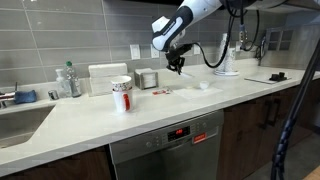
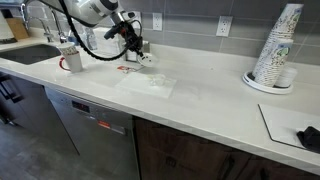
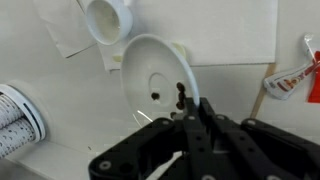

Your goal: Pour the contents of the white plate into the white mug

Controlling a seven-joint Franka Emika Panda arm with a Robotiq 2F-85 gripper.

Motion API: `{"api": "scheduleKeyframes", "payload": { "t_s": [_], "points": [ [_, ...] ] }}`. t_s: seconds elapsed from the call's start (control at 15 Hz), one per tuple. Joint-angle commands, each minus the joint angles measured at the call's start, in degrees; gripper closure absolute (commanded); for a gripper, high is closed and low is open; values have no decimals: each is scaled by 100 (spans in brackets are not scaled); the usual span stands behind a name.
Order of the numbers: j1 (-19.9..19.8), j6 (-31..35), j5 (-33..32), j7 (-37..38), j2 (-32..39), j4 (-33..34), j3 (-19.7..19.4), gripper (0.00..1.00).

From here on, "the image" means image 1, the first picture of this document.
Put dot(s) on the red and silver sachet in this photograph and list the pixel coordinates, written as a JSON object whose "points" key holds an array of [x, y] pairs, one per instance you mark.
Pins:
{"points": [[161, 91]]}

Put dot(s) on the small metal can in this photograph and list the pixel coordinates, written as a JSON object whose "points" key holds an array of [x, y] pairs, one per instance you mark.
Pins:
{"points": [[53, 95]]}

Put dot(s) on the stainless steel dishwasher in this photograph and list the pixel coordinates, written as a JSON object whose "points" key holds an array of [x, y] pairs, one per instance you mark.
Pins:
{"points": [[166, 150]]}

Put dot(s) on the white round tray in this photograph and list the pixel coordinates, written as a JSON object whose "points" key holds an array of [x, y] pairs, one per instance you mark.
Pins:
{"points": [[230, 74]]}

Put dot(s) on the white wall outlet with plug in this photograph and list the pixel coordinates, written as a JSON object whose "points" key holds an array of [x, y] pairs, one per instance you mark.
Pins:
{"points": [[237, 46]]}

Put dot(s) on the white upper cabinet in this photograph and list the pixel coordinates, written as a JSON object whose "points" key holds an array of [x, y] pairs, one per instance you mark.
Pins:
{"points": [[293, 4]]}

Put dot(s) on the grey framed wall panel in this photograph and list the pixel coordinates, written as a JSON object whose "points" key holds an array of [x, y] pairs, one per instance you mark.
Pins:
{"points": [[279, 40]]}

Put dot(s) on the clear bottle with green cap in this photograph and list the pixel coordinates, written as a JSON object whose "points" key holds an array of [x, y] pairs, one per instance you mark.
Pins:
{"points": [[75, 83]]}

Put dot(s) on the metal faucet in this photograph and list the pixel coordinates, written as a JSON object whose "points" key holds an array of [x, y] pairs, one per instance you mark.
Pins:
{"points": [[6, 96]]}

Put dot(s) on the white paper towel stack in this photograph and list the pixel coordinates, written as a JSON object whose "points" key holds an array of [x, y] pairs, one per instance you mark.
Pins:
{"points": [[105, 76]]}

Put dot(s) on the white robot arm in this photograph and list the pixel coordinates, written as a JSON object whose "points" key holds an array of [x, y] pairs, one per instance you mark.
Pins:
{"points": [[180, 20]]}

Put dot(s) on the blue sponge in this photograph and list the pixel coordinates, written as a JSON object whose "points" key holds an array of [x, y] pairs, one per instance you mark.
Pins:
{"points": [[25, 96]]}

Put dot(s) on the dark wood cabinet door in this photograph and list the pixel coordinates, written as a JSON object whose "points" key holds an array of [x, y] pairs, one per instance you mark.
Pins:
{"points": [[301, 126], [243, 140], [66, 166]]}

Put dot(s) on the kitchen sink basin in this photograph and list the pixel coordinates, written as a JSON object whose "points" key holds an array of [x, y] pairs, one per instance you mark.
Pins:
{"points": [[20, 126]]}

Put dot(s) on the short patterned paper cup stack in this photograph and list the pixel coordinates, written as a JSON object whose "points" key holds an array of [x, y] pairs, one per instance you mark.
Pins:
{"points": [[231, 63]]}

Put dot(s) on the white flat board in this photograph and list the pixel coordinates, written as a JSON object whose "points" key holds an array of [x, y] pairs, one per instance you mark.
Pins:
{"points": [[258, 79]]}

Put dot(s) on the clear soap dispenser bottle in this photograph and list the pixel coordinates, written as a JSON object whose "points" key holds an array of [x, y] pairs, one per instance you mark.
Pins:
{"points": [[62, 85]]}

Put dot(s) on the small white mug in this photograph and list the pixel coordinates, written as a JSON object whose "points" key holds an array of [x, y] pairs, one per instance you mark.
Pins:
{"points": [[204, 85]]}

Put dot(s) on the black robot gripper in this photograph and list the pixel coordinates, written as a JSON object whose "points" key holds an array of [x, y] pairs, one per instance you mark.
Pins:
{"points": [[178, 53]]}

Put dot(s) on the black block object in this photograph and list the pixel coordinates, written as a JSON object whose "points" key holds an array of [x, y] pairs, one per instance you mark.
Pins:
{"points": [[277, 77]]}

